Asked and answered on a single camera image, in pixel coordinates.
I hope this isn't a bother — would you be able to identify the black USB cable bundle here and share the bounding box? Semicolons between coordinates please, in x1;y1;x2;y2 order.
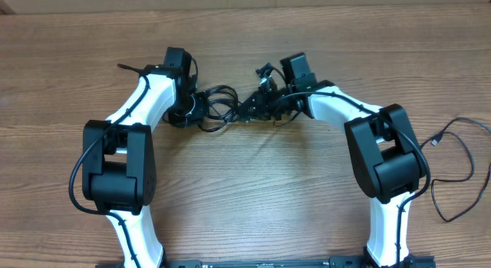
197;84;241;133

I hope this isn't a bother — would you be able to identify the thin black separated USB cable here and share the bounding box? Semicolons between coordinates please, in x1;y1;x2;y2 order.
420;116;491;223

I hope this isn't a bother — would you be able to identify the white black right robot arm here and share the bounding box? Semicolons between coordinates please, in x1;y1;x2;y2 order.
237;53;435;267

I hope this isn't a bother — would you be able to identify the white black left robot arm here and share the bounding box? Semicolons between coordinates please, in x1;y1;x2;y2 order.
74;47;207;267

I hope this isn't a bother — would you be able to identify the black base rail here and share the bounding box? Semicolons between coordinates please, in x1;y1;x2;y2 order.
95;255;437;268

